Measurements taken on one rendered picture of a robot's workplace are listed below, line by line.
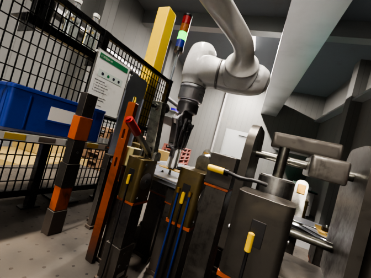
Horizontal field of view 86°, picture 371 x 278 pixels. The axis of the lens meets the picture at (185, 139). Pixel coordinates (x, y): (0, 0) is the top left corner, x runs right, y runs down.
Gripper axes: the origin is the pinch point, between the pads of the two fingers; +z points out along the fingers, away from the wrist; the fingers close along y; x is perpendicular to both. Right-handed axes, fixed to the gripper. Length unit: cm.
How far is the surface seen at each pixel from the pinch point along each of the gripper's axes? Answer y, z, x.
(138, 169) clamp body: -20.0, 3.6, -1.7
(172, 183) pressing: -10.5, 6.2, -7.6
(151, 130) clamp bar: -16.2, -7.1, 0.4
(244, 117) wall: 776, -175, 157
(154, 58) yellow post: 43, -56, 59
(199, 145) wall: 752, -13, 310
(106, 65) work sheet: 5, -34, 54
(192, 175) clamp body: -23.0, 0.0, -18.2
